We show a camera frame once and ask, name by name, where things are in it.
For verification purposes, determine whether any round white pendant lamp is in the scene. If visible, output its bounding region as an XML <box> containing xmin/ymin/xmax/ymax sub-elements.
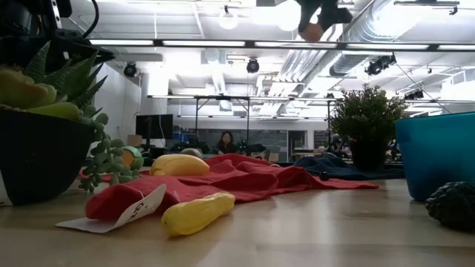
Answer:
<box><xmin>217</xmin><ymin>5</ymin><xmax>239</xmax><ymax>31</ymax></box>

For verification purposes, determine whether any red cloth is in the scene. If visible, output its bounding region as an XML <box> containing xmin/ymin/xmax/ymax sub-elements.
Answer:
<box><xmin>76</xmin><ymin>153</ymin><xmax>380</xmax><ymax>223</ymax></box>

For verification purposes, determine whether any silver ventilation duct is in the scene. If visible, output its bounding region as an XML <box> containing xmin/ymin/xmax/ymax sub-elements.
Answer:
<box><xmin>328</xmin><ymin>0</ymin><xmax>422</xmax><ymax>78</ymax></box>

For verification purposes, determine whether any brown toy kiwi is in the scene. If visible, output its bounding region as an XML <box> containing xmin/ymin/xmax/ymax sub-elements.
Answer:
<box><xmin>180</xmin><ymin>147</ymin><xmax>205</xmax><ymax>159</ymax></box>

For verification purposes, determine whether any bushy green potted plant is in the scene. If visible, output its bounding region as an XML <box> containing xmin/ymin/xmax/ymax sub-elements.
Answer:
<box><xmin>329</xmin><ymin>82</ymin><xmax>410</xmax><ymax>173</ymax></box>

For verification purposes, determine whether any brown cardboard box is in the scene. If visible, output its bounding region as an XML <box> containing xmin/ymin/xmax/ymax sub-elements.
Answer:
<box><xmin>126</xmin><ymin>133</ymin><xmax>143</xmax><ymax>148</ymax></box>

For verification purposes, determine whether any teal plastic tub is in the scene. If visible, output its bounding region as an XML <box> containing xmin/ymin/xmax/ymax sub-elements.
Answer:
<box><xmin>394</xmin><ymin>111</ymin><xmax>475</xmax><ymax>203</ymax></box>

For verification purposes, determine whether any green toy corn cob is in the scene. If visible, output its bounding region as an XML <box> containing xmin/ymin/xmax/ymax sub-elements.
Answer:
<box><xmin>120</xmin><ymin>145</ymin><xmax>145</xmax><ymax>171</ymax></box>

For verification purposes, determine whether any long ceiling light bar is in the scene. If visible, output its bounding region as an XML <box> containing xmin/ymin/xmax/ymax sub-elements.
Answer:
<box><xmin>88</xmin><ymin>38</ymin><xmax>475</xmax><ymax>52</ymax></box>

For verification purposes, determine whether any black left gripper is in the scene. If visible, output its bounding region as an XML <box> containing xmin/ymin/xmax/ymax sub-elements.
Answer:
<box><xmin>0</xmin><ymin>0</ymin><xmax>114</xmax><ymax>70</ymax></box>

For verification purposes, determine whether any black background workstation frame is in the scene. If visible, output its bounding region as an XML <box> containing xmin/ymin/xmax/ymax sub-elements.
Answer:
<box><xmin>147</xmin><ymin>94</ymin><xmax>337</xmax><ymax>156</ymax></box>

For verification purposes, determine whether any yellow toy squash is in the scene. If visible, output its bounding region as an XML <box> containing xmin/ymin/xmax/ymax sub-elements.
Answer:
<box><xmin>160</xmin><ymin>191</ymin><xmax>237</xmax><ymax>238</ymax></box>

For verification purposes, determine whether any black toy blackberry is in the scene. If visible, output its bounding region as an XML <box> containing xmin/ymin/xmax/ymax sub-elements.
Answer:
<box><xmin>425</xmin><ymin>180</ymin><xmax>475</xmax><ymax>234</ymax></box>

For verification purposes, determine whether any orange toy onion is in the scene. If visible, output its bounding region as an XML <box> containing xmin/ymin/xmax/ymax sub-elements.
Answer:
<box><xmin>299</xmin><ymin>22</ymin><xmax>324</xmax><ymax>42</ymax></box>

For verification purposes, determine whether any navy blue cloth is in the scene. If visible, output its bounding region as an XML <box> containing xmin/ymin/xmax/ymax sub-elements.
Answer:
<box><xmin>292</xmin><ymin>154</ymin><xmax>406</xmax><ymax>182</ymax></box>

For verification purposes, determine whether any yellow toy banana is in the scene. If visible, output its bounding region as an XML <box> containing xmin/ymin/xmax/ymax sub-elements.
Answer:
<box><xmin>149</xmin><ymin>153</ymin><xmax>212</xmax><ymax>177</ymax></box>

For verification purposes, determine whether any white cloth label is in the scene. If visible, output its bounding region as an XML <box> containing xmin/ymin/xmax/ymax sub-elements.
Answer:
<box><xmin>55</xmin><ymin>182</ymin><xmax>168</xmax><ymax>234</ymax></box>

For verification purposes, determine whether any person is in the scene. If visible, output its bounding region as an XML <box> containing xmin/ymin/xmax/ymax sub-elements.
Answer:
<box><xmin>213</xmin><ymin>131</ymin><xmax>238</xmax><ymax>156</ymax></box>

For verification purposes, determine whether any succulent plant in black pot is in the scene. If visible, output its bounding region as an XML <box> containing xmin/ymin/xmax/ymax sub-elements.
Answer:
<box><xmin>0</xmin><ymin>39</ymin><xmax>144</xmax><ymax>207</ymax></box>

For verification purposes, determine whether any black computer monitor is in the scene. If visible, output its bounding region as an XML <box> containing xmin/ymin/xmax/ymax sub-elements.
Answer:
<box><xmin>134</xmin><ymin>113</ymin><xmax>174</xmax><ymax>140</ymax></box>

